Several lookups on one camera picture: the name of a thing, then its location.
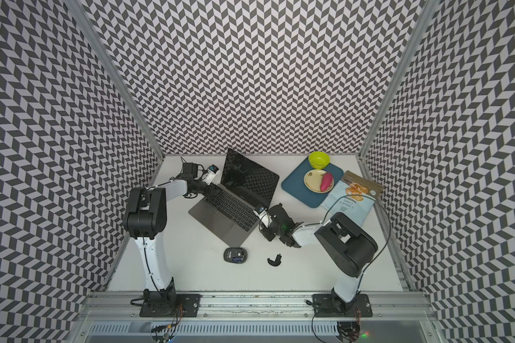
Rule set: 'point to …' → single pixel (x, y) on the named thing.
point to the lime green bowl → (319, 160)
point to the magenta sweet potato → (327, 181)
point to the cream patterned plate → (312, 181)
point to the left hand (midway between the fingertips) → (218, 190)
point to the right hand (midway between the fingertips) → (263, 226)
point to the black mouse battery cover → (276, 262)
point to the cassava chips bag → (355, 198)
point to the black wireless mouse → (237, 255)
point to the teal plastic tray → (294, 184)
